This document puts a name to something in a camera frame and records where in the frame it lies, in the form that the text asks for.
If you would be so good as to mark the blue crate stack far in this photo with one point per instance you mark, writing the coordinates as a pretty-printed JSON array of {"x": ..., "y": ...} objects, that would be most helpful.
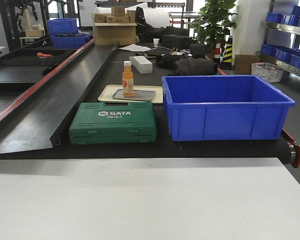
[{"x": 64, "y": 34}]

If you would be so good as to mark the small grey metal tray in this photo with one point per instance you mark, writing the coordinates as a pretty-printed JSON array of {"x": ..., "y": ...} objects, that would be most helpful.
[{"x": 138, "y": 95}]

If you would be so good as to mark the cream plastic tray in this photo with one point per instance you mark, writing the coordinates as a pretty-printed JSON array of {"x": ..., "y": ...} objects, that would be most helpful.
[{"x": 107, "y": 94}]

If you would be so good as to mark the white paper cup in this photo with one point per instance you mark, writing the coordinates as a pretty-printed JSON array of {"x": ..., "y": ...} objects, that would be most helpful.
[{"x": 156, "y": 42}]

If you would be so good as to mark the white rectangular box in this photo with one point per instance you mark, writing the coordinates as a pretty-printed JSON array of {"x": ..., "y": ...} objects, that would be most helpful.
[{"x": 142, "y": 64}]

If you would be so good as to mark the dark clothing bundle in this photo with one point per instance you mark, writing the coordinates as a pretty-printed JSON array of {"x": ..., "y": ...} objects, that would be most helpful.
[{"x": 194, "y": 67}]

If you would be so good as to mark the striped traffic cone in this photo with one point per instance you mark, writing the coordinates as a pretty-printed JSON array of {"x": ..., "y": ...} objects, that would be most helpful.
[{"x": 226, "y": 63}]

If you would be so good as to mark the orange juice bottle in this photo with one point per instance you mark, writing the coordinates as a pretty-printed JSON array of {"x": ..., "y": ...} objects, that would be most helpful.
[{"x": 127, "y": 79}]

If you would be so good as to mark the white woven basket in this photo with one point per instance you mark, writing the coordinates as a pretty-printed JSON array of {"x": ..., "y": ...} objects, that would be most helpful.
[{"x": 268, "y": 71}]

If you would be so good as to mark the large cardboard box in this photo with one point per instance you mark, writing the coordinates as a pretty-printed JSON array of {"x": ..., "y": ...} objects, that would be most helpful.
[{"x": 112, "y": 33}]

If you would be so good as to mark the green potted plant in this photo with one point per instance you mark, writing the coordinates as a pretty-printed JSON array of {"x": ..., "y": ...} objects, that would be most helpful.
[{"x": 214, "y": 23}]

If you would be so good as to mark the green SATA tool case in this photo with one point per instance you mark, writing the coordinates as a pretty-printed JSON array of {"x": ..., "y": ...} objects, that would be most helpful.
[{"x": 100, "y": 123}]

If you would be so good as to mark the large blue plastic bin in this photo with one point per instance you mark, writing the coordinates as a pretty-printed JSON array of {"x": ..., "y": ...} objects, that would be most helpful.
[{"x": 223, "y": 107}]

